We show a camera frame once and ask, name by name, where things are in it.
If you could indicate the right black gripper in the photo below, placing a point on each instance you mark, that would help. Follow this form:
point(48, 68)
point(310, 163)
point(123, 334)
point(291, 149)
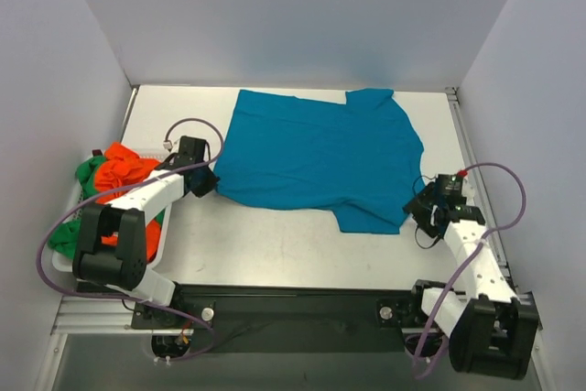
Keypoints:
point(419, 206)

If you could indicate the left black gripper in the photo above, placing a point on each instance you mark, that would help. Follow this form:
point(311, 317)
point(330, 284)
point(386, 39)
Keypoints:
point(204, 182)

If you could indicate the teal blue t shirt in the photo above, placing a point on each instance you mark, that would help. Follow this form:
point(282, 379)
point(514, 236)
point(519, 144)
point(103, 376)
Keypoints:
point(359, 159)

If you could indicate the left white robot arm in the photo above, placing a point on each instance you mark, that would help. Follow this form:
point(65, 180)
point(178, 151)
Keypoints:
point(112, 242)

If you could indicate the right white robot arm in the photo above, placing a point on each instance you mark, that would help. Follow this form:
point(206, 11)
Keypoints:
point(476, 318)

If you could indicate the orange t shirt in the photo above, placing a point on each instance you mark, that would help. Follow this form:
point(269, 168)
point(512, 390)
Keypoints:
point(124, 167)

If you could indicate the green t shirt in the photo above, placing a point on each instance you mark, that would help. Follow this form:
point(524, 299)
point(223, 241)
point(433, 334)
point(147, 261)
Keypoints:
point(64, 239)

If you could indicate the white plastic laundry basket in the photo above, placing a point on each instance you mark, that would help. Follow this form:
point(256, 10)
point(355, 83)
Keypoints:
point(116, 167)

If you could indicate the right side aluminium rail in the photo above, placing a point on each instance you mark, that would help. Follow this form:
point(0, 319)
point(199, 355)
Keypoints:
point(480, 189)

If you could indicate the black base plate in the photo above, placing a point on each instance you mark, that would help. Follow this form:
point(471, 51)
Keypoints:
point(284, 320)

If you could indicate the aluminium frame rail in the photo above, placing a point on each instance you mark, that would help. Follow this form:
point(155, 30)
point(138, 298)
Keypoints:
point(94, 317)

